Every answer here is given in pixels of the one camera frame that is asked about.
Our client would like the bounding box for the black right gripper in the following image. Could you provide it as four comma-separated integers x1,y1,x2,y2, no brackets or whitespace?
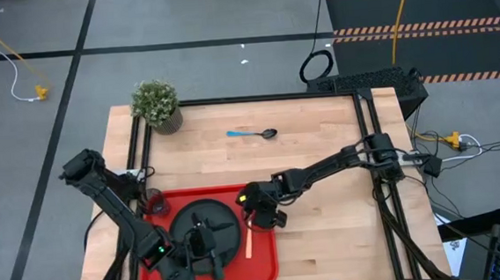
233,178,290,232

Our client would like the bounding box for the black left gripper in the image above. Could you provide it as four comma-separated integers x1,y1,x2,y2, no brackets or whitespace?
186,208,240,280

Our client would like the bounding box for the metal fork orange handle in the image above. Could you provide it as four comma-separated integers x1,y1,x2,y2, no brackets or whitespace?
242,221,256,261

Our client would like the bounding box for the black round plate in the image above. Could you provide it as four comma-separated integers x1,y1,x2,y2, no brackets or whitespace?
166,195,245,278

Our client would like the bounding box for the red plastic tray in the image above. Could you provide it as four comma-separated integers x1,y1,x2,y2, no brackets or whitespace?
133,181,281,280

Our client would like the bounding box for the dark ribbed glass cup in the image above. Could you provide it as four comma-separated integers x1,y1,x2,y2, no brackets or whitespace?
140,187,172,218

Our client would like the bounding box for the metal spoon blue handle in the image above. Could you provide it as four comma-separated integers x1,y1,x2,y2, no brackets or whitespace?
225,127,279,144

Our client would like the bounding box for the green potted plant ribbed pot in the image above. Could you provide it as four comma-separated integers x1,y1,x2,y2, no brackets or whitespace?
129,77,186,138

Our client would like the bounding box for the black mesh computer tower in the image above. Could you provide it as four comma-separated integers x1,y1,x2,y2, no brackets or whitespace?
305,64,431,127

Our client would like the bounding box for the black power adapter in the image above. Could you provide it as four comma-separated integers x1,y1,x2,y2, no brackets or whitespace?
422,154,445,179

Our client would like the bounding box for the white paper sheet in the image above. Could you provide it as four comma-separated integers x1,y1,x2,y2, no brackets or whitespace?
440,236,471,278

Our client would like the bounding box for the yellow power plug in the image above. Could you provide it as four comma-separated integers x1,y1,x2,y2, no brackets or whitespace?
445,129,463,151

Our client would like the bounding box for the black hazard-striped floor mat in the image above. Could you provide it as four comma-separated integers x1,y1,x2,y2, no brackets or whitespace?
325,0,500,92

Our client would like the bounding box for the black aluminium table frame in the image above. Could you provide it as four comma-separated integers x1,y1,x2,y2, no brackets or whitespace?
70,83,454,280

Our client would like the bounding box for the coiled black cable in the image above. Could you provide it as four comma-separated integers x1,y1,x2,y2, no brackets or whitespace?
293,0,337,85

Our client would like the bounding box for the yellow extension cable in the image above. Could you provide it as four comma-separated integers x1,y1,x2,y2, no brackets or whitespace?
386,0,420,66

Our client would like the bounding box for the white cable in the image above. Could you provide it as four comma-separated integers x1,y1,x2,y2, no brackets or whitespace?
0,0,41,106

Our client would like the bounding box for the long yellow cable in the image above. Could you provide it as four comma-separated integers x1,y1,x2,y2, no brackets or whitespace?
0,3,50,105

